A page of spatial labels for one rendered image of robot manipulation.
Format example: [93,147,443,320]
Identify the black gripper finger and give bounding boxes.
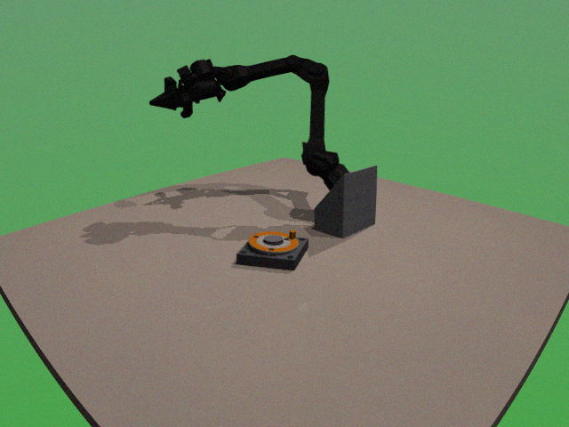
[155,85,172,99]
[149,90,177,110]

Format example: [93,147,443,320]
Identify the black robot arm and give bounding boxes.
[177,55,349,190]

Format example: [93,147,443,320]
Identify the orange round plate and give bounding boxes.
[248,230,299,254]

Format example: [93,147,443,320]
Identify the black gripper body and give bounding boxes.
[164,77,204,118]

